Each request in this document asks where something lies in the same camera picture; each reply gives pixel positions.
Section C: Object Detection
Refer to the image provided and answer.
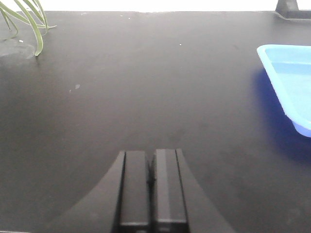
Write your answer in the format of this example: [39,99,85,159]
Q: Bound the black socket box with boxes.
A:
[275,0,311,19]

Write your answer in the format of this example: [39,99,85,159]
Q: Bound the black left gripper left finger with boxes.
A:
[46,151,150,233]

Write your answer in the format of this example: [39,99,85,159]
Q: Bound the green plant leaves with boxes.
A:
[0,0,56,57]

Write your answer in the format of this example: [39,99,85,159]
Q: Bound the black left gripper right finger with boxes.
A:
[152,149,233,233]

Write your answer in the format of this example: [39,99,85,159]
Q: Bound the blue plastic tray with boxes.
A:
[257,44,311,137]

